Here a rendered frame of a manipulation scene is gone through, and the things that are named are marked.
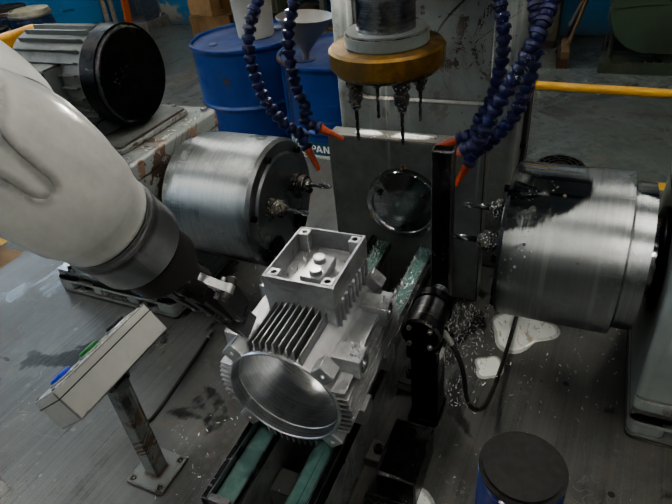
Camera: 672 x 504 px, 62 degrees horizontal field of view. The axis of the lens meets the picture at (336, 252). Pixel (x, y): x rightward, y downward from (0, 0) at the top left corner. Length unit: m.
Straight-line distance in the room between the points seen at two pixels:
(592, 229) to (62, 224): 0.65
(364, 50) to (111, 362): 0.55
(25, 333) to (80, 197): 0.98
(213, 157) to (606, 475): 0.82
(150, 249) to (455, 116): 0.75
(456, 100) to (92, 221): 0.81
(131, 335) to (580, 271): 0.62
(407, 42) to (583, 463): 0.67
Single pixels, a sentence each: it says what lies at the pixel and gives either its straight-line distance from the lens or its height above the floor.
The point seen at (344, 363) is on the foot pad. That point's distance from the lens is 0.69.
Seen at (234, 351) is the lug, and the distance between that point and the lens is 0.72.
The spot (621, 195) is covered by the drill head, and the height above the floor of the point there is 1.16.
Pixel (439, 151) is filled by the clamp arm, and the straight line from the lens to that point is 0.75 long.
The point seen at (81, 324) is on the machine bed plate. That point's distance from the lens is 1.34.
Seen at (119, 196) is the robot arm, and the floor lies 1.38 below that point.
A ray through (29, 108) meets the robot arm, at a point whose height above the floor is 1.46.
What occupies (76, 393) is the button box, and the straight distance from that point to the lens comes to 0.77.
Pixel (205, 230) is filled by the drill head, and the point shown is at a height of 1.04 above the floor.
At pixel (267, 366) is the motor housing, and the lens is 0.83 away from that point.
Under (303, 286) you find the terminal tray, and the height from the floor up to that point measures 1.14.
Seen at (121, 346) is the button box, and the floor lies 1.07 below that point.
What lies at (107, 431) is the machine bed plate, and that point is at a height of 0.80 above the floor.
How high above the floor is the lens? 1.57
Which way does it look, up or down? 35 degrees down
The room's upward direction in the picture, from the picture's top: 7 degrees counter-clockwise
